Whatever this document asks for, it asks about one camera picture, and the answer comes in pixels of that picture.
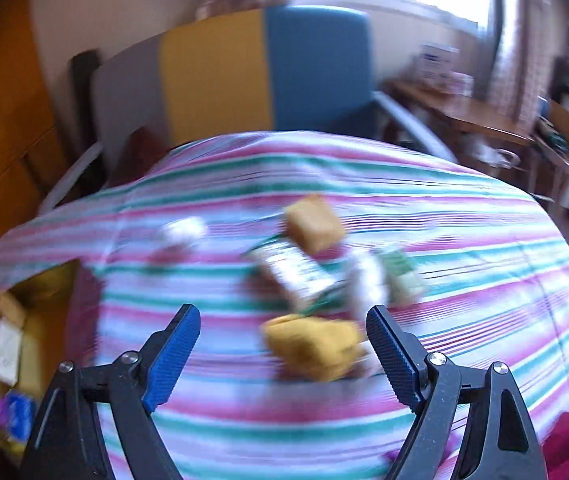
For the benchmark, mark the dark red cloth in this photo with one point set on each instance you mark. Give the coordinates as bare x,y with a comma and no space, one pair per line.
137,152

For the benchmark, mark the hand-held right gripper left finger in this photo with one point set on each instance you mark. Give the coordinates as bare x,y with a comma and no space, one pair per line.
174,355

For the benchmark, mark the snack bar packet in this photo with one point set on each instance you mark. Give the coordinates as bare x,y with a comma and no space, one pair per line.
289,270

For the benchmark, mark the small white jar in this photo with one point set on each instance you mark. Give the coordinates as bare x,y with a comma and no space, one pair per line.
459,83

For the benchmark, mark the yellow sock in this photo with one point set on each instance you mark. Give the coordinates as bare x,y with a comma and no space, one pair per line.
314,347

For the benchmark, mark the blue tissue pack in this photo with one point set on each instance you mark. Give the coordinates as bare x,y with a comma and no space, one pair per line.
18,412

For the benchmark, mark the striped tablecloth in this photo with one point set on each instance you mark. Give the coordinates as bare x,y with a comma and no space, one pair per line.
464,260

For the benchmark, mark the yellow sponge block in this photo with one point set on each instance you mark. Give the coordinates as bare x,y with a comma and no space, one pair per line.
314,227
12,305

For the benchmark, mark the white carton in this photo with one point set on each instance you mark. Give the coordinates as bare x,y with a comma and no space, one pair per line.
7,350

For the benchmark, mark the wooden desk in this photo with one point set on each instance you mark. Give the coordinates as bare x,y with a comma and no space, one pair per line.
464,110

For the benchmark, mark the cluttered wooden side table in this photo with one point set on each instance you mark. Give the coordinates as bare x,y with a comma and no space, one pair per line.
564,130

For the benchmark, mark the gold tin box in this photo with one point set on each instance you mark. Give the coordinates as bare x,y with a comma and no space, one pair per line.
44,300

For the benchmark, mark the white mug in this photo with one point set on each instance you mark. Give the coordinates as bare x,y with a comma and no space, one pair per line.
507,158

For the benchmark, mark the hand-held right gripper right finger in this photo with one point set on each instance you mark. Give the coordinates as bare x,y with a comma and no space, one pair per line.
394,355

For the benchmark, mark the white sock ball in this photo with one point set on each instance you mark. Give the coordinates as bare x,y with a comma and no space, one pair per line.
364,280
184,232

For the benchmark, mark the black rolled mat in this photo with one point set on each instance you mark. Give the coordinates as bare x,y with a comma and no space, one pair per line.
87,75

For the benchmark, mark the white cardboard box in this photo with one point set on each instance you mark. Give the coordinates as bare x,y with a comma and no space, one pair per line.
434,60

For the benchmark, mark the grey yellow blue chair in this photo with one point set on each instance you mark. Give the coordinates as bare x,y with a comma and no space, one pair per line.
314,70

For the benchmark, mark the green and white small box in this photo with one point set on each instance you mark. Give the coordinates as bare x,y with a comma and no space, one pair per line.
403,275

